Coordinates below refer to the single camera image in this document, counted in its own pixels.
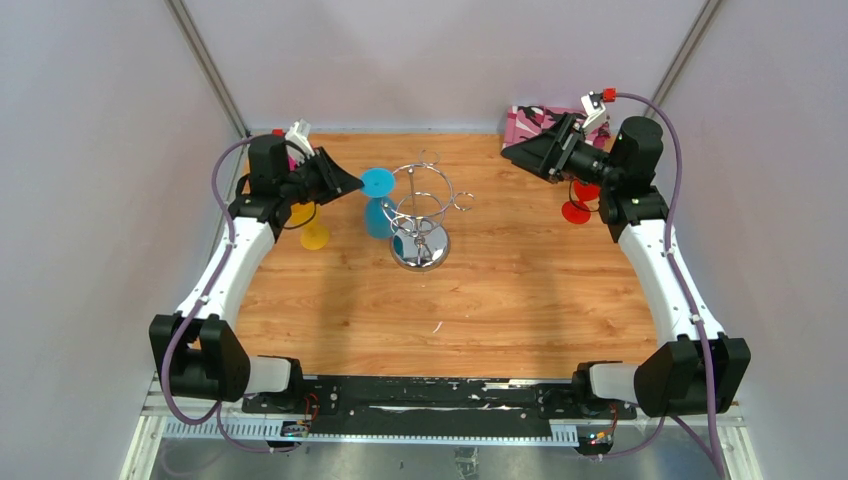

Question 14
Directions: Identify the chrome wire glass rack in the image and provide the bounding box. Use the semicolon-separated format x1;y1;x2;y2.
380;149;475;273

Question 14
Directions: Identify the yellow plastic wine glass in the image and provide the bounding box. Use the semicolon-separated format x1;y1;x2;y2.
287;202;330;251

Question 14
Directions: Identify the pink plastic wine glass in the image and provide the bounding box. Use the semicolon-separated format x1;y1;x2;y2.
287;149;302;172

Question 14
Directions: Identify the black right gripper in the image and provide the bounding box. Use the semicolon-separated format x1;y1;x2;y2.
501;113;622;189

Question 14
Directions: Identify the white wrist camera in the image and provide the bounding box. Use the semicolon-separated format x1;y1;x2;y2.
580;91;607;134
284;118;314;163

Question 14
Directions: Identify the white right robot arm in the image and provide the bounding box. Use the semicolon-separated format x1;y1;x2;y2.
502;114;751;418

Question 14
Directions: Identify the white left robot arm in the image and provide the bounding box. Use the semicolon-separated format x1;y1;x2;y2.
149;134;363;413

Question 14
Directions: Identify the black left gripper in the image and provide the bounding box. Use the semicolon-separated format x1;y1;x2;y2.
279;147;363;206

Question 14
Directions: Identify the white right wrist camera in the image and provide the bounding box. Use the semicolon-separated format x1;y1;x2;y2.
580;91;607;134

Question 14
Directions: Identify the pink camouflage folded cloth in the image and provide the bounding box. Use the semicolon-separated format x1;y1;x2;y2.
501;105;613;150

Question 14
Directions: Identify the blue plastic wine glass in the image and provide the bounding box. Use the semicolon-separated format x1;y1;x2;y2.
361;168;396;239

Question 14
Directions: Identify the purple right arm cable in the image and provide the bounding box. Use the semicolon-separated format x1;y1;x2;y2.
596;91;730;480

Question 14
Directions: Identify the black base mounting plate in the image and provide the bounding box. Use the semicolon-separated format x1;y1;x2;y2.
242;375;637;440

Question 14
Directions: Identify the red plastic wine glass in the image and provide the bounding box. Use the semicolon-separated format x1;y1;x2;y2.
561;180;600;225

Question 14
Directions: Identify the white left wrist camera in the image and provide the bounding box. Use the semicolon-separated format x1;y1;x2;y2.
284;118;314;163

